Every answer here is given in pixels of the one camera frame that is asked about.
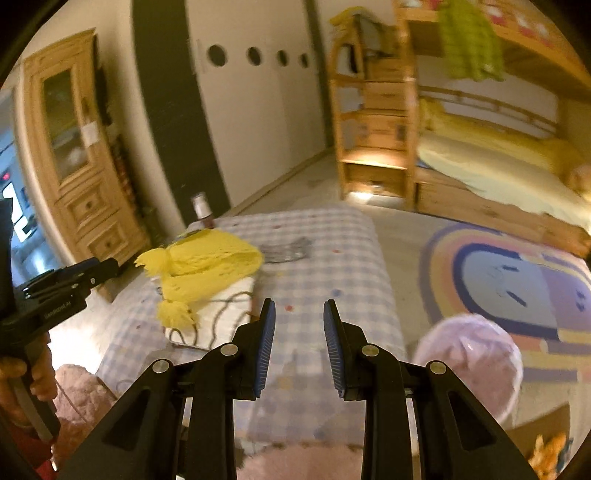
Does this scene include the television screen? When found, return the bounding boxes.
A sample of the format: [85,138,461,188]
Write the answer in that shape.
[0,88,62,289]

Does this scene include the person's left forearm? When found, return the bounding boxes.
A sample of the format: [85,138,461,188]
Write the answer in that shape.
[0,418,58,480]

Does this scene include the row of dark items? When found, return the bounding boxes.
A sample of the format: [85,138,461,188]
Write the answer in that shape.
[112,133,158,241]

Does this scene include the wooden bunk bed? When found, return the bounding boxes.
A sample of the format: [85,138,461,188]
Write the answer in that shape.
[392,0,591,260]

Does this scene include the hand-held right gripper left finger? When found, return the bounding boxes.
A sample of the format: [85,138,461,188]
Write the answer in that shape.
[58,298,278,480]

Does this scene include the wooden stair drawer unit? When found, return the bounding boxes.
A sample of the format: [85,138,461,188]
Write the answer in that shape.
[328,11,419,213]

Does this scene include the bin with pink bag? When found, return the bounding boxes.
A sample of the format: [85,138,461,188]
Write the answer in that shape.
[412,312,525,428]

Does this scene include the green blanket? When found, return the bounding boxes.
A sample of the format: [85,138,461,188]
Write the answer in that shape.
[436,2,505,84]

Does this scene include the silver blister pack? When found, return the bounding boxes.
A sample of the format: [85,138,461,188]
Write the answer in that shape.
[261,236,313,265]

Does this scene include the brown bottle with white cap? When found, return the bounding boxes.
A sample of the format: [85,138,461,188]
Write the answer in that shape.
[190,192,217,230]

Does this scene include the white wardrobe with round holes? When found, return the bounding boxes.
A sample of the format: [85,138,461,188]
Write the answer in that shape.
[185,0,331,208]

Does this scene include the beige plush toy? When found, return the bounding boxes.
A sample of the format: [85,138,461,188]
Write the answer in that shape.
[567,162,591,200]

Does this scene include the pale yellow bedsheet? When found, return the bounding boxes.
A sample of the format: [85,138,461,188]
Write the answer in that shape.
[416,131,591,219]

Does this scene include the wooden glass-door cabinet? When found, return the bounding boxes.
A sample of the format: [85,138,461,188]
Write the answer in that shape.
[21,28,154,304]

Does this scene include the orange plush toy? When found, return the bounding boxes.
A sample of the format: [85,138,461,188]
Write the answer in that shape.
[526,431,570,477]

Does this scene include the dark wall hanging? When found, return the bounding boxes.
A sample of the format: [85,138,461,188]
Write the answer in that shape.
[93,36,114,126]

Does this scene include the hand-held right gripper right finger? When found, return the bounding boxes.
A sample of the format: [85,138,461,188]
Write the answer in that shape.
[323,299,541,480]

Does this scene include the yellow cloth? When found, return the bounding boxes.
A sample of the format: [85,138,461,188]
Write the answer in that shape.
[329,8,370,30]

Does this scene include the yellow knit hat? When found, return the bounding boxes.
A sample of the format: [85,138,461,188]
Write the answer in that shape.
[134,229,264,329]

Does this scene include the dark grey wardrobe door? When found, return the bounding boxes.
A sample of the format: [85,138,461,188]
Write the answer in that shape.
[131,0,232,214]

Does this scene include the yellow quilt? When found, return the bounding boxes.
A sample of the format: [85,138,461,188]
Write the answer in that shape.
[418,98,583,185]

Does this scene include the rainbow rug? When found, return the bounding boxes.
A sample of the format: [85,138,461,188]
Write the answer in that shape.
[418,222,591,385]

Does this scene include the white packet with curved lines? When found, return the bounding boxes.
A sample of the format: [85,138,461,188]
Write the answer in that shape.
[164,276,257,350]

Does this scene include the person's left hand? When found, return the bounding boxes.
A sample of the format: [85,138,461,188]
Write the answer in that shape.
[0,332,59,431]

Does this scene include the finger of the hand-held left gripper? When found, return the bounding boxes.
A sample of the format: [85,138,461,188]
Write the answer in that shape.
[69,257,122,292]
[22,257,102,297]

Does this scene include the blue checked tablecloth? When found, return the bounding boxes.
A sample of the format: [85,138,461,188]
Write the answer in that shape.
[95,206,408,446]

